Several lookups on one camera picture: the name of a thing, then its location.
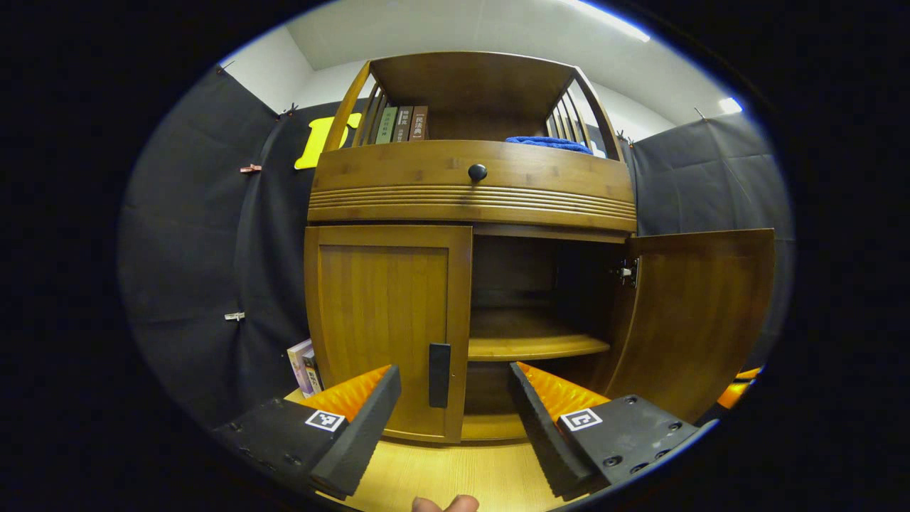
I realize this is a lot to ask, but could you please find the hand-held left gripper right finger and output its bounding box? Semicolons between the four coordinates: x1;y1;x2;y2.
508;361;701;501

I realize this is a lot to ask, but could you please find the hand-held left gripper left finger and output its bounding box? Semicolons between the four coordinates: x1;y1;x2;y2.
212;365;402;501

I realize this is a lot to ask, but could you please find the wooden shoe cabinet door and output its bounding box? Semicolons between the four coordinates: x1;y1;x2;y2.
594;228;777;425
304;225;473;444

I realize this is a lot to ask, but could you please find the wooden double-door shoe cabinet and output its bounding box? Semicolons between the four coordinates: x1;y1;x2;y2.
304;51;641;445

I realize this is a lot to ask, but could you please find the wooden inner cabinet shelf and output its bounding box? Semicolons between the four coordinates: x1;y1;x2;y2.
468;307;612;362

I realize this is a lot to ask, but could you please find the wooden cabinet drawer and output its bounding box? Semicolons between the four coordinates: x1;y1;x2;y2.
308;139;638;233

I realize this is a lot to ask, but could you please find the dark spine book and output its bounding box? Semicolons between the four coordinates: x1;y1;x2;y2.
302;348;325;393

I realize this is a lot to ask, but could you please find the pale purple book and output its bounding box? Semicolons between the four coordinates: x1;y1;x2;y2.
287;339;314;398

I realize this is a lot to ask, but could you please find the black backdrop cloth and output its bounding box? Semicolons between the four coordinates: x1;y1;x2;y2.
619;110;796;370
117;64;370;427

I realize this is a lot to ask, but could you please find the blue cloth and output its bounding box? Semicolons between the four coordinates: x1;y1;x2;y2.
505;136;594;156

